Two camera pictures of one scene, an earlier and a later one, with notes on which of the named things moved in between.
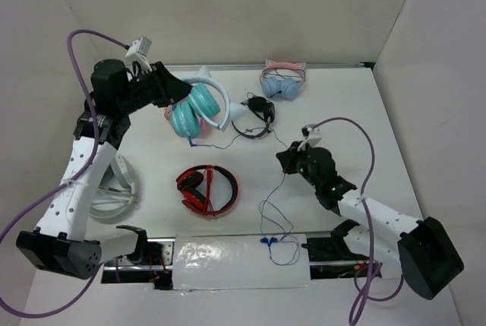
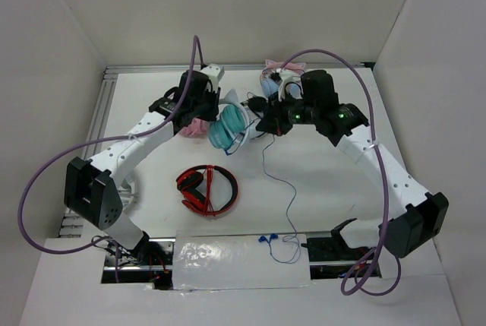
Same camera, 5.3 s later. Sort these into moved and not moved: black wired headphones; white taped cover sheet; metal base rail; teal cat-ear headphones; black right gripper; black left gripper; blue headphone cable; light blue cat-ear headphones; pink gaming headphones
Moved: black left gripper; teal cat-ear headphones; blue headphone cable; black right gripper
Not moved: pink gaming headphones; white taped cover sheet; metal base rail; light blue cat-ear headphones; black wired headphones
